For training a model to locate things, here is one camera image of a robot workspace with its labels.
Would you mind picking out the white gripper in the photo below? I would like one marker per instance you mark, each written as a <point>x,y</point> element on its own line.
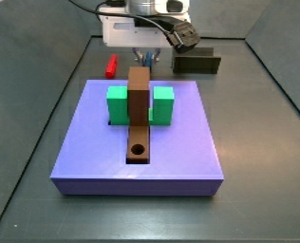
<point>124,33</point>

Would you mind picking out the red peg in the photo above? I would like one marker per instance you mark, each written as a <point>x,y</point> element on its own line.
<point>112,67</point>

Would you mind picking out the green U-shaped block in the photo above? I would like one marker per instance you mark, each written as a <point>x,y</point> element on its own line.
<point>160,112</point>

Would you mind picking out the black angled fixture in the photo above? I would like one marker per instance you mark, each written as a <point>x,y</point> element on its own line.
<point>198,61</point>

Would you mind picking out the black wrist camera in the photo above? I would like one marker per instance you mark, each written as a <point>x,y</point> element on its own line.
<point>183,37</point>

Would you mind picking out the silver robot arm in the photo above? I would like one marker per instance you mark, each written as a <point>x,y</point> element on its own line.
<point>165,22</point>

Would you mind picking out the brown T-shaped block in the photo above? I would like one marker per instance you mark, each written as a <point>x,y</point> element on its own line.
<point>139,104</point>

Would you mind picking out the blue peg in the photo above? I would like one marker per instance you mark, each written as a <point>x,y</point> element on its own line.
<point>148,61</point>

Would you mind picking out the purple base block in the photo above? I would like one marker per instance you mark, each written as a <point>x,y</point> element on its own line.
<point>184,167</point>

